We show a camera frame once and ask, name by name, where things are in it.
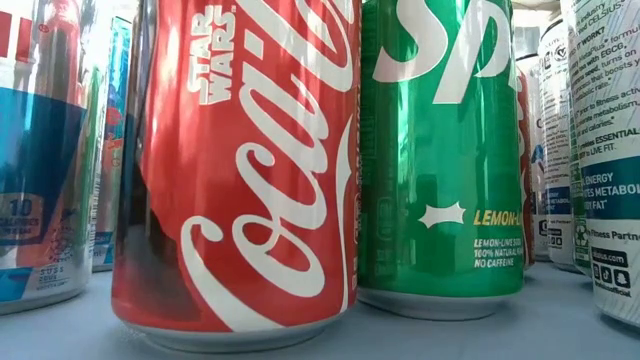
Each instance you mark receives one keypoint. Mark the dark-topped cans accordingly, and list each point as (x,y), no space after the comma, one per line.
(612,150)
(537,150)

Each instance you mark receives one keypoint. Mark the white Celsius can black lid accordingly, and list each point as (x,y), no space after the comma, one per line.
(555,140)

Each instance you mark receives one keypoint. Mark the red Coca-Cola can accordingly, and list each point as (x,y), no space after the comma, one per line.
(225,175)
(525,175)

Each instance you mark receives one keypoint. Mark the blue table mat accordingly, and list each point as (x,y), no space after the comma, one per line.
(550,325)

